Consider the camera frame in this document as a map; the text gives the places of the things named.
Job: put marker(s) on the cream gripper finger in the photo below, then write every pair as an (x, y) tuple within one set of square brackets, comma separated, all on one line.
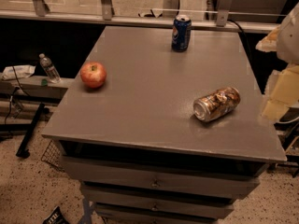
[(269, 43), (281, 92)]

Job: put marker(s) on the orange soda can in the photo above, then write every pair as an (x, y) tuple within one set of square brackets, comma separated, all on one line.
[(216, 104)]

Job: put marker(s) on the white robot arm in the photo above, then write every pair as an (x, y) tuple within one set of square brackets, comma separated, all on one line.
[(288, 38)]

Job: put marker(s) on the blue pepsi can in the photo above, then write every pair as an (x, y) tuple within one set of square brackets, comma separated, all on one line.
[(181, 33)]

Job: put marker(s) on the red apple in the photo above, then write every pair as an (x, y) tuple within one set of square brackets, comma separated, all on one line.
[(93, 74)]

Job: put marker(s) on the grey metal railing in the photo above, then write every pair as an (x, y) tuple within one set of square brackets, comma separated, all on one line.
[(144, 13)]

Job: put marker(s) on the top grey drawer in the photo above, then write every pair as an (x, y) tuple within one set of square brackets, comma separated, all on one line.
[(158, 178)]

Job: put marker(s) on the grey drawer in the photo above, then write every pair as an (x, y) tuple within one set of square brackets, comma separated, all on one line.
[(168, 202), (158, 178), (148, 217)]

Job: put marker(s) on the middle grey drawer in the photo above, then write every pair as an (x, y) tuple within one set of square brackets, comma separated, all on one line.
[(168, 202)]

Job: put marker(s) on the bottom grey drawer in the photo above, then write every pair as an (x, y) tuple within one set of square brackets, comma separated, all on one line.
[(148, 217)]

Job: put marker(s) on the clear plastic water bottle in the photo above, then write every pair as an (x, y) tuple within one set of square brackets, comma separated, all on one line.
[(49, 68)]

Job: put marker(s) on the low grey shelf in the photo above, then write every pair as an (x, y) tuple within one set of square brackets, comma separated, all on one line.
[(36, 86)]

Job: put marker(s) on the white crumpled cloth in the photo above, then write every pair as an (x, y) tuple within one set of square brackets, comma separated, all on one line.
[(18, 71)]

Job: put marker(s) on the black snack bag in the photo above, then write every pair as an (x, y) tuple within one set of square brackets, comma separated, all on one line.
[(56, 217)]

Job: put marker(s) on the black metal bar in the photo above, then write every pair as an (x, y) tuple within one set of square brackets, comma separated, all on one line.
[(23, 152)]

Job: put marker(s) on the wire mesh basket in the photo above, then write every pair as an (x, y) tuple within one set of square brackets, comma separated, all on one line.
[(51, 157)]

